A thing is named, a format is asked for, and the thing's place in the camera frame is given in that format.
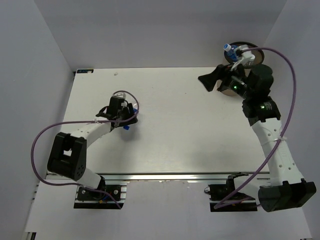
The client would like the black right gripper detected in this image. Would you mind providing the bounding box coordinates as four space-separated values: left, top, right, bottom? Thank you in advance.
197 60 253 100

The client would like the Pepsi-label bottle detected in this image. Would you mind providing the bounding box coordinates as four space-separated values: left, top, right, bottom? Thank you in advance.
122 103 138 130

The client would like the blue-label bottle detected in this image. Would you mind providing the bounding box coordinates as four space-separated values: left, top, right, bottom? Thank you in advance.
223 43 239 64

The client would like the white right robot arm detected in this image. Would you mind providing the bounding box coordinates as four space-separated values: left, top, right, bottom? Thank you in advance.
198 64 317 212

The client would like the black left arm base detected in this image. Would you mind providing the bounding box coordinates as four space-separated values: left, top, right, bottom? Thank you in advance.
73 181 128 210

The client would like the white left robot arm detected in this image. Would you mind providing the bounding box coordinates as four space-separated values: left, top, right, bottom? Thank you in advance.
47 92 138 200

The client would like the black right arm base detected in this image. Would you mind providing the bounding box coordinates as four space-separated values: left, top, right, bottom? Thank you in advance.
203 172 259 213

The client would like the brown cylindrical paper bin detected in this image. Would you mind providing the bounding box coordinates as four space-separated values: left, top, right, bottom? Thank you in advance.
221 41 265 97

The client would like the small blue table label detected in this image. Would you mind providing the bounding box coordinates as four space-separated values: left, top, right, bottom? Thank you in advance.
76 69 94 74

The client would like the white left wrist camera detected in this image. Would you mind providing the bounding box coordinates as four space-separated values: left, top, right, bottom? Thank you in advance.
113 91 127 99

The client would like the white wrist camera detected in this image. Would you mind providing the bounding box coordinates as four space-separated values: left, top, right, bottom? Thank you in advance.
113 91 127 99
231 44 256 71

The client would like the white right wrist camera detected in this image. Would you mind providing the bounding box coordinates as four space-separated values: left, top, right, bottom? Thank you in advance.
231 44 256 71

